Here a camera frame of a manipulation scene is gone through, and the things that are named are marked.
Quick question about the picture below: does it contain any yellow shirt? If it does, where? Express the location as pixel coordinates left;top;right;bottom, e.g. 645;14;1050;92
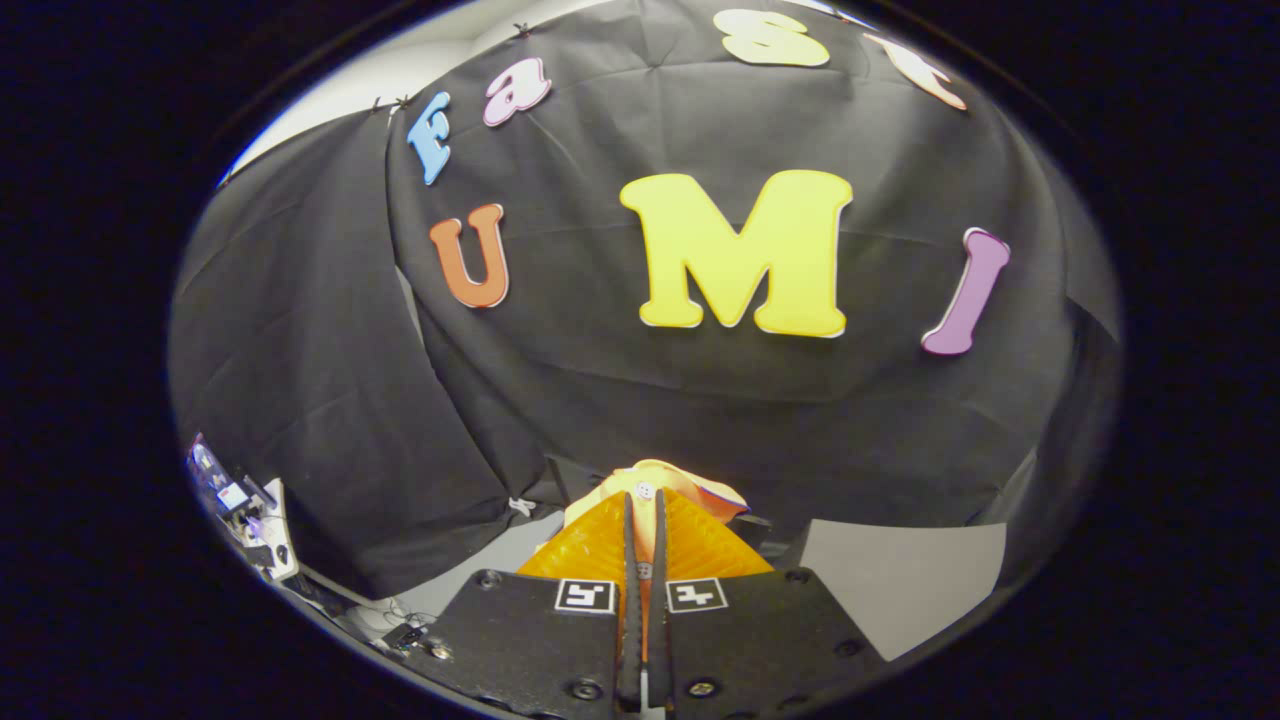
563;459;751;531

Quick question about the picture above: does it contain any black backdrop cloth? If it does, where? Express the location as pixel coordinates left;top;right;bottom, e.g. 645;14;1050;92
168;0;1121;601

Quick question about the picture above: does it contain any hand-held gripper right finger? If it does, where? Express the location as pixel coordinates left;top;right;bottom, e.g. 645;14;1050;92
645;488;886;720

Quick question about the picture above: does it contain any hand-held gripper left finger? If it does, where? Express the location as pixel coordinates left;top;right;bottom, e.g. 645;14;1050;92
415;488;643;716

